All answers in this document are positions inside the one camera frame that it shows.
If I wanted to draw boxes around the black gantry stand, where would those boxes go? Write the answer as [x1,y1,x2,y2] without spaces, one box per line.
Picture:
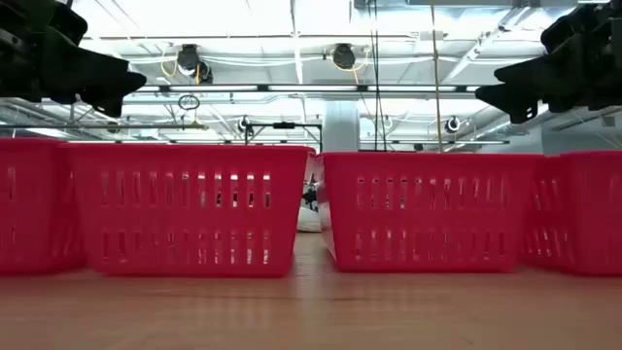
[244,121,324,154]

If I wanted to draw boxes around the red slotted plastic basket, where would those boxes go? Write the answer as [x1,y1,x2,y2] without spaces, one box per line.
[62,142,316,279]
[518,150,622,277]
[0,137,86,274]
[314,151,543,273]

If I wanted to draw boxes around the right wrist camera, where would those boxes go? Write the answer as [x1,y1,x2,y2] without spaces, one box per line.
[539,3,606,53]

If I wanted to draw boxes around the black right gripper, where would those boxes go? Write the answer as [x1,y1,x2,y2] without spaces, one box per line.
[474,18,622,125]

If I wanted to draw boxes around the yellow hanging cable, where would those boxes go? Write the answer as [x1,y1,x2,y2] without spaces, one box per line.
[429,0,444,153]

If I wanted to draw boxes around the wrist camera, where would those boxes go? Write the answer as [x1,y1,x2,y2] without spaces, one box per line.
[539,3,606,53]
[47,1,89,46]

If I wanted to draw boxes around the clear bag of cotton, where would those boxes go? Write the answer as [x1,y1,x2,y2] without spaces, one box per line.
[296,206,322,233]

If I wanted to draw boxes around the long ceiling light strip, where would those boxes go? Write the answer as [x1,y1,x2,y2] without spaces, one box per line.
[123,84,482,93]

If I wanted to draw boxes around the short ceiling light strip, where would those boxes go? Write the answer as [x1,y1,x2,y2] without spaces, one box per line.
[359,139,510,146]

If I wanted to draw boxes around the small black hanging cable loop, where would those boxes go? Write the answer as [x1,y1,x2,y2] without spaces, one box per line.
[177,93,201,112]

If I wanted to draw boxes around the dark horizontal pipe rail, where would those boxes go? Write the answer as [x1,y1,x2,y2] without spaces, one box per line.
[0,122,209,131]

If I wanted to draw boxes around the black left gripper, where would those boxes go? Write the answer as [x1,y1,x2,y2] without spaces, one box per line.
[0,0,147,118]

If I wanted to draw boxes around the white building column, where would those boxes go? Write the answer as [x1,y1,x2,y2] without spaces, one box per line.
[323,100,362,154]

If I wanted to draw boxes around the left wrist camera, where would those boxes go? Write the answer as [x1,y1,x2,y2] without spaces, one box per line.
[47,1,89,46]

